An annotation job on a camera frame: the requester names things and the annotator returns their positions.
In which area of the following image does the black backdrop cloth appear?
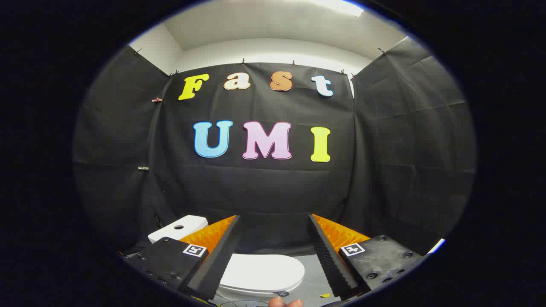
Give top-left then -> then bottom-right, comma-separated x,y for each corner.
73,36 -> 476,256

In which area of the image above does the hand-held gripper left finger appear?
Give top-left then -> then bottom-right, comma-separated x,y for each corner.
122,215 -> 243,301

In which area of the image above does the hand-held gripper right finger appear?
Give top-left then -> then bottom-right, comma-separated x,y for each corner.
308,213 -> 428,299

